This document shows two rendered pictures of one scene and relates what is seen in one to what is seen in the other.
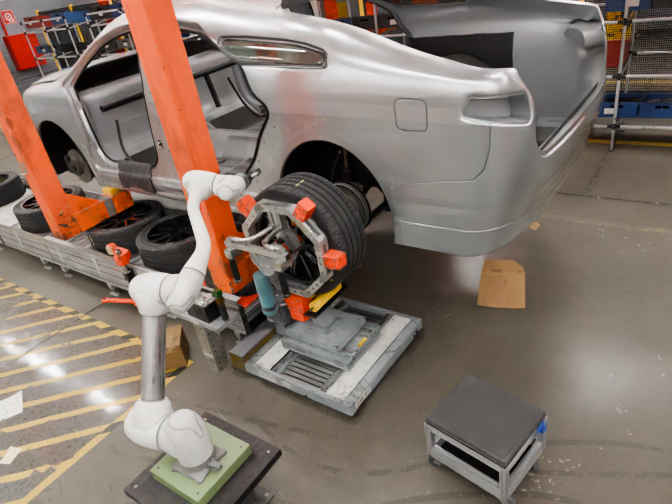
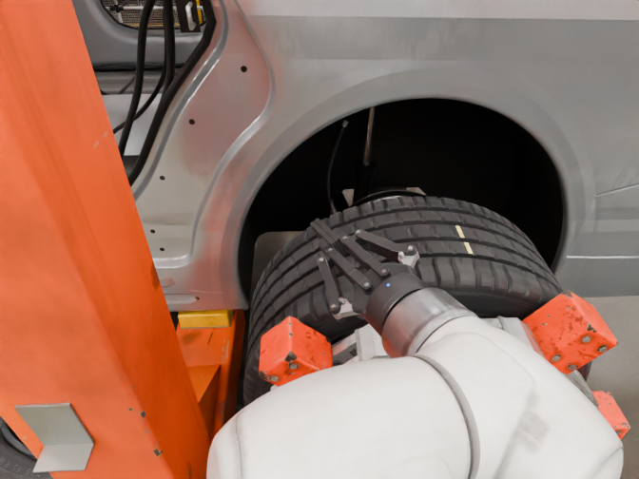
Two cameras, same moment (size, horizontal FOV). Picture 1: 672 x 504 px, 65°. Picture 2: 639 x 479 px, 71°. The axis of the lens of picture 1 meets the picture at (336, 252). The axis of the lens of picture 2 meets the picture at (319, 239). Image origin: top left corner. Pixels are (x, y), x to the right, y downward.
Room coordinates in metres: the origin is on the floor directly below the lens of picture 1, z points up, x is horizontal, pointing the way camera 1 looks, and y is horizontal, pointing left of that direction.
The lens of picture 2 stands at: (2.29, 0.68, 1.64)
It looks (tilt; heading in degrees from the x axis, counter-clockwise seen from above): 39 degrees down; 317
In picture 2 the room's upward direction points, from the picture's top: straight up
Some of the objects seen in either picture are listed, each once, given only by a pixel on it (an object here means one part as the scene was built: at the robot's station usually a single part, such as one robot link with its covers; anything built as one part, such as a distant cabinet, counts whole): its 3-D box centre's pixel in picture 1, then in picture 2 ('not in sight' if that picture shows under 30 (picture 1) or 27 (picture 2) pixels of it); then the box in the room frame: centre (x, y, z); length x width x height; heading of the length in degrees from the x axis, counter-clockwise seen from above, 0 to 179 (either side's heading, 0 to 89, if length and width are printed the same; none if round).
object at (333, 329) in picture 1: (321, 310); not in sight; (2.59, 0.15, 0.32); 0.40 x 0.30 x 0.28; 50
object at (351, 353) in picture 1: (330, 336); not in sight; (2.58, 0.12, 0.13); 0.50 x 0.36 x 0.10; 50
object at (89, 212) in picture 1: (96, 198); not in sight; (4.25, 1.90, 0.69); 0.52 x 0.17 x 0.35; 140
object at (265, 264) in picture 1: (277, 255); not in sight; (2.41, 0.30, 0.85); 0.21 x 0.14 x 0.14; 140
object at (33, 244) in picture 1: (65, 226); not in sight; (5.00, 2.66, 0.20); 1.00 x 0.86 x 0.39; 50
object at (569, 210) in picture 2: (344, 177); (396, 181); (2.87, -0.13, 1.03); 0.83 x 0.32 x 0.58; 50
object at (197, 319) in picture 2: not in sight; (207, 303); (3.13, 0.32, 0.71); 0.14 x 0.14 x 0.05; 50
